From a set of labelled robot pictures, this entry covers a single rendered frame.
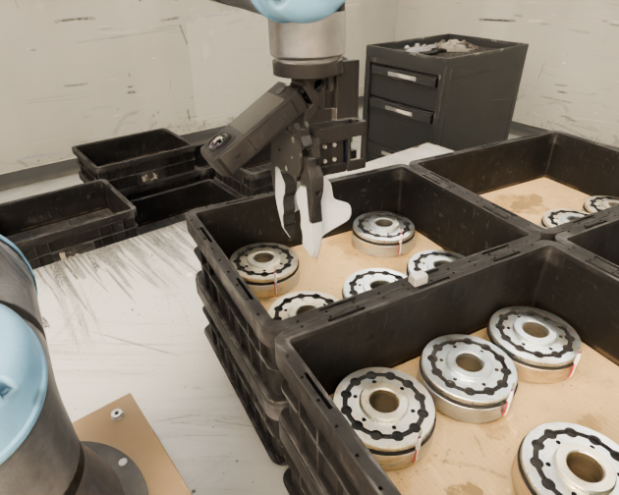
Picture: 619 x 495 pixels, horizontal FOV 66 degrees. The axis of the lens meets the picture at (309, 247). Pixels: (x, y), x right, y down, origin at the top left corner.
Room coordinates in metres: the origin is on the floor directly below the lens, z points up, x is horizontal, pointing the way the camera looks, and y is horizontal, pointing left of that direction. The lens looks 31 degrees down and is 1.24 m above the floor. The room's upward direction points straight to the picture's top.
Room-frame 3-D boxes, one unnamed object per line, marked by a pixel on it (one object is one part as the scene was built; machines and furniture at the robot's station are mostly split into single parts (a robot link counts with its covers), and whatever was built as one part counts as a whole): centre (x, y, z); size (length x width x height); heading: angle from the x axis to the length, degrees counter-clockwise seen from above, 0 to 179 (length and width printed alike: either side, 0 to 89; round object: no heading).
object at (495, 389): (0.38, -0.17, 0.86); 0.10 x 0.10 x 0.01
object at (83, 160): (1.84, 0.70, 0.37); 0.40 x 0.30 x 0.45; 129
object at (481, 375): (0.38, -0.17, 0.86); 0.05 x 0.05 x 0.01
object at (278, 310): (0.46, 0.00, 0.86); 0.10 x 0.10 x 0.01
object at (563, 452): (0.25, -0.24, 0.86); 0.05 x 0.05 x 0.01
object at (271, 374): (0.58, -0.06, 0.87); 0.40 x 0.30 x 0.11; 118
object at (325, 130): (0.51, -0.01, 1.09); 0.09 x 0.08 x 0.12; 118
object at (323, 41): (0.51, 0.00, 1.17); 0.08 x 0.08 x 0.05
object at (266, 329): (0.58, -0.06, 0.92); 0.40 x 0.30 x 0.02; 118
